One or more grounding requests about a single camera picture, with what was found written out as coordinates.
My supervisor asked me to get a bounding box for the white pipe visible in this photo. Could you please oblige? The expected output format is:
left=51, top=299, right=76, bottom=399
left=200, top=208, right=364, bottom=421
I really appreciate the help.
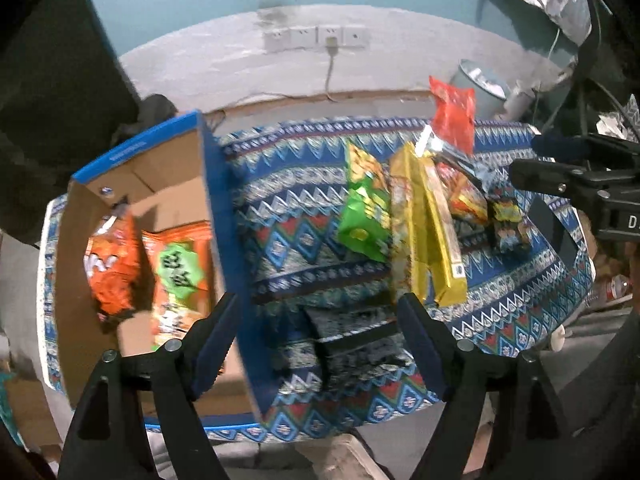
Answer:
left=502, top=82, right=540, bottom=124

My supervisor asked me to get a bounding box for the black snack packet silver end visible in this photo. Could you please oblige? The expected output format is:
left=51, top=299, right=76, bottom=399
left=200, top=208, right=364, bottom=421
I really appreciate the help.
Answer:
left=415, top=127, right=496, bottom=192

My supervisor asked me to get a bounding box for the green snack bag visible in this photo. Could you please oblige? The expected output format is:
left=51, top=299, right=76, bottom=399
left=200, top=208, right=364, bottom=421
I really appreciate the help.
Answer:
left=337, top=140, right=393, bottom=263

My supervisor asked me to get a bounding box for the blue cardboard box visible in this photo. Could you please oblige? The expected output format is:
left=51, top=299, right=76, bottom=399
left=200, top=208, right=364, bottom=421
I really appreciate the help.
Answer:
left=52, top=110, right=266, bottom=431

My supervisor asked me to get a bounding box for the white wall socket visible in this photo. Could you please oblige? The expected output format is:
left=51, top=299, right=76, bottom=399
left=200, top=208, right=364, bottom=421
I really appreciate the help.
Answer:
left=345, top=26, right=371, bottom=50
left=290, top=26, right=317, bottom=51
left=263, top=27, right=290, bottom=52
left=317, top=25, right=346, bottom=50

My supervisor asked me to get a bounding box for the white plug and cable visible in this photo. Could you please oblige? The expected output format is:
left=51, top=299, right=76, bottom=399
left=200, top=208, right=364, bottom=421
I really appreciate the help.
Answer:
left=324, top=37, right=342, bottom=102

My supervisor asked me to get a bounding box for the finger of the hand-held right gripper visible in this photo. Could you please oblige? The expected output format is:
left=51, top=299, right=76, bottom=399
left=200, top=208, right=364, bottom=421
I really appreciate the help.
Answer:
left=509, top=157, right=608, bottom=197
left=531, top=130, right=640, bottom=163

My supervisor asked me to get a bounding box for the golden snack packet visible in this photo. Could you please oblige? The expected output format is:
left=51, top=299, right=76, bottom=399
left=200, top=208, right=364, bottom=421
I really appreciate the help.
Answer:
left=390, top=142, right=432, bottom=306

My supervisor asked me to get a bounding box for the grey bin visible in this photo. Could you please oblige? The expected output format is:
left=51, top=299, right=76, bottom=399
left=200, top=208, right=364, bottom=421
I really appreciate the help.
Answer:
left=447, top=59, right=512, bottom=122

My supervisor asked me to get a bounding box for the plastic bottle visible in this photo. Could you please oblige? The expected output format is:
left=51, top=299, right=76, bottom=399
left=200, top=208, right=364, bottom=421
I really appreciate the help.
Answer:
left=587, top=275, right=634, bottom=307

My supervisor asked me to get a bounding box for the orange snack packet green label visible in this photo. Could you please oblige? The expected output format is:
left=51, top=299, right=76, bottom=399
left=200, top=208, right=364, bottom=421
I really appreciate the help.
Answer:
left=141, top=220, right=217, bottom=353

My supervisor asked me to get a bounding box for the blue patterned tablecloth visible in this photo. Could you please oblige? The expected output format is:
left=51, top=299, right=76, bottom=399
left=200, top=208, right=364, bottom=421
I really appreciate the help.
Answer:
left=42, top=115, right=597, bottom=443

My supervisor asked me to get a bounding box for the yellow snack packet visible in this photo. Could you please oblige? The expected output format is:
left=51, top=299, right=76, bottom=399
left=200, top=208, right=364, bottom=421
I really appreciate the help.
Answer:
left=420, top=157, right=468, bottom=307

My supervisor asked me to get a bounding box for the black patterned snack packet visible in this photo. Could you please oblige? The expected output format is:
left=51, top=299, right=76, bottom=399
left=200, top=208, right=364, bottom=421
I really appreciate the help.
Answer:
left=302, top=305, right=413, bottom=386

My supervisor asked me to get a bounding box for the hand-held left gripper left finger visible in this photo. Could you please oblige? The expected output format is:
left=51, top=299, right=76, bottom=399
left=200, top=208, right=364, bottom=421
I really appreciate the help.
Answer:
left=57, top=291, right=241, bottom=480

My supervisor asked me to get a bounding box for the red snack bag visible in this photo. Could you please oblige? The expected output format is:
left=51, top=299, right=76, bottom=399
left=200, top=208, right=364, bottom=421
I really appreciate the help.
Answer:
left=429, top=76, right=476, bottom=157

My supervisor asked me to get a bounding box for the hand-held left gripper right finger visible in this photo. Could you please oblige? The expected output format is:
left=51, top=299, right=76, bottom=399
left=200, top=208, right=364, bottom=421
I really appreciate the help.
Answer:
left=397, top=292, right=576, bottom=480

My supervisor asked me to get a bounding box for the small black snack packet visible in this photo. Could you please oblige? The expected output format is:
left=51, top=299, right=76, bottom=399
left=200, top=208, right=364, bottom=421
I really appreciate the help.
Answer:
left=487, top=195, right=534, bottom=259

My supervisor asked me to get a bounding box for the orange snack bag white print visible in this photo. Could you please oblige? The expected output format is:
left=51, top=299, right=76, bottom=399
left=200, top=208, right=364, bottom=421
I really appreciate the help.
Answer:
left=85, top=205, right=146, bottom=323

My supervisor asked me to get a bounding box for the cardboard piece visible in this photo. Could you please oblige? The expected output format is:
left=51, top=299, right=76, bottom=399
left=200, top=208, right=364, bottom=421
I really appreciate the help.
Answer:
left=300, top=432, right=392, bottom=480

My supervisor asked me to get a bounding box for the orange striped snack packet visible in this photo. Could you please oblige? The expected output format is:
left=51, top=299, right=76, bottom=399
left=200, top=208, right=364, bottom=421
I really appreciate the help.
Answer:
left=440, top=165, right=489, bottom=227

